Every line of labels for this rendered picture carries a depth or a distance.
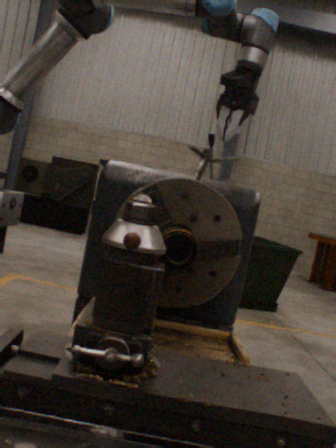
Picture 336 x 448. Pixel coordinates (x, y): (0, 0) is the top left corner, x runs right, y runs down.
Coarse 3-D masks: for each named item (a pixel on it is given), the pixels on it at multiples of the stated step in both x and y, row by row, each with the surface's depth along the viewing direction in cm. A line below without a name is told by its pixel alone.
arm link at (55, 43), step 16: (64, 16) 125; (80, 16) 123; (96, 16) 126; (112, 16) 133; (48, 32) 128; (64, 32) 127; (80, 32) 127; (96, 32) 134; (32, 48) 129; (48, 48) 128; (64, 48) 130; (16, 64) 131; (32, 64) 129; (48, 64) 130; (16, 80) 130; (32, 80) 131; (0, 96) 129; (16, 96) 132; (0, 112) 130; (16, 112) 134; (0, 128) 135
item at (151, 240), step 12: (120, 228) 56; (132, 228) 56; (144, 228) 56; (156, 228) 58; (108, 240) 56; (120, 240) 55; (144, 240) 56; (156, 240) 57; (144, 252) 55; (156, 252) 56
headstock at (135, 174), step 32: (96, 192) 130; (128, 192) 129; (224, 192) 130; (256, 192) 132; (96, 224) 129; (256, 224) 132; (96, 256) 129; (96, 288) 130; (224, 288) 130; (224, 320) 131
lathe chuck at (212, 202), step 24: (168, 192) 113; (192, 192) 113; (216, 192) 113; (120, 216) 113; (192, 216) 114; (216, 216) 114; (192, 264) 114; (216, 264) 114; (168, 288) 114; (192, 288) 115; (216, 288) 115
